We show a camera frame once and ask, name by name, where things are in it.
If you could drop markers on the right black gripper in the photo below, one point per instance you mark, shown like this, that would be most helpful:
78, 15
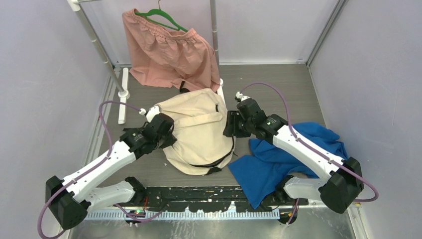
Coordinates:
232, 129

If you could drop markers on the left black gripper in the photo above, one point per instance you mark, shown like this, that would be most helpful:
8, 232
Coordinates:
170, 139

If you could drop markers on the beige canvas backpack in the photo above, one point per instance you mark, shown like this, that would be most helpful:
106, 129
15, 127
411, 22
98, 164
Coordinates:
200, 118

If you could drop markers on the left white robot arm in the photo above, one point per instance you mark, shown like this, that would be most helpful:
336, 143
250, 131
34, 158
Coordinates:
72, 198

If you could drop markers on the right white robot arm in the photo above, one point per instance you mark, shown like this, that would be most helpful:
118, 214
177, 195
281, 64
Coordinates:
304, 161

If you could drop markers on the blue cloth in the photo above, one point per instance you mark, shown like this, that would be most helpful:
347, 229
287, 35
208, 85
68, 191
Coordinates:
259, 173

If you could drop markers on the white clothes rack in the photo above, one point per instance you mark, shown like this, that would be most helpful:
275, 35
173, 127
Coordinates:
123, 92

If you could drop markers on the pink cloth garment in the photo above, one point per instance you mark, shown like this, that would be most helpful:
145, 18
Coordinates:
167, 58

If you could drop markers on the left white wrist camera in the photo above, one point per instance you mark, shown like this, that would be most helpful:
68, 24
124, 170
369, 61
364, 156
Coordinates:
150, 113

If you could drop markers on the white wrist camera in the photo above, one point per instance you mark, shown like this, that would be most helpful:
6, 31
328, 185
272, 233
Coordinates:
239, 97
150, 113

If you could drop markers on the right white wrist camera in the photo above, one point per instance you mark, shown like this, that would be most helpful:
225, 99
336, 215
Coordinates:
239, 97

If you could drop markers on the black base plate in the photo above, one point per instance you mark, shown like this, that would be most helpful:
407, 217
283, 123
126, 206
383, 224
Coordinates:
208, 199

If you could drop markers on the white slotted cable duct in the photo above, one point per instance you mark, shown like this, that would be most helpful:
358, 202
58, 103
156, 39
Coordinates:
230, 214

